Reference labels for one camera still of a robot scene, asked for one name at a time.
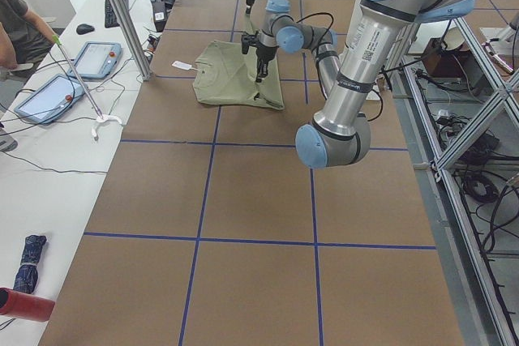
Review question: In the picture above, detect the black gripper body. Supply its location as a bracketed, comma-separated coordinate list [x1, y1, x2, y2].
[255, 44, 276, 66]

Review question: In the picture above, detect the olive green long-sleeve shirt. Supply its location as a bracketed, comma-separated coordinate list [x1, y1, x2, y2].
[193, 40, 285, 110]

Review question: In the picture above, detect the white shirt price tag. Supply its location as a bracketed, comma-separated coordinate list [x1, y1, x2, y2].
[171, 61, 192, 70]

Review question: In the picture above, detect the black keyboard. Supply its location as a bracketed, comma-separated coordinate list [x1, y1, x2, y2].
[104, 0, 130, 29]

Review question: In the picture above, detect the far blue teach pendant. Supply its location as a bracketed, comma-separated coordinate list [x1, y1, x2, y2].
[73, 41, 122, 81]

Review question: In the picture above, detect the blue teach pendant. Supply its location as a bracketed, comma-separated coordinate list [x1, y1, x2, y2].
[14, 75, 84, 125]
[73, 41, 122, 81]

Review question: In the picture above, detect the grabber stick with white hook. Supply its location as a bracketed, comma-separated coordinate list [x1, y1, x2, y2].
[53, 34, 122, 142]

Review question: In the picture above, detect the black computer mouse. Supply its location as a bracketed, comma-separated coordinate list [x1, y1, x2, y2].
[76, 23, 95, 35]

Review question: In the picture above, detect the near blue teach pendant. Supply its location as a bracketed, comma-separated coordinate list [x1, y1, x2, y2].
[14, 75, 84, 125]

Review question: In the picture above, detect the seated person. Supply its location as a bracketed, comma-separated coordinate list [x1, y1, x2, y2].
[1, 0, 56, 79]

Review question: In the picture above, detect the folded dark blue umbrella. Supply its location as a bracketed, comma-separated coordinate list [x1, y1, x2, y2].
[13, 235, 47, 294]

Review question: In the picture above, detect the red cylindrical bottle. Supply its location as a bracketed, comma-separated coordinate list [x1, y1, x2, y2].
[1, 288, 55, 323]

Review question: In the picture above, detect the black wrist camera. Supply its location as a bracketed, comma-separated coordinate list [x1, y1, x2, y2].
[240, 31, 259, 55]

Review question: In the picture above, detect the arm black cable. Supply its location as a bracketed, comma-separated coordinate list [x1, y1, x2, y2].
[291, 12, 384, 122]

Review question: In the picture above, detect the aluminium frame post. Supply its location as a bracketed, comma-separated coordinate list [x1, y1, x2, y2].
[109, 0, 152, 81]

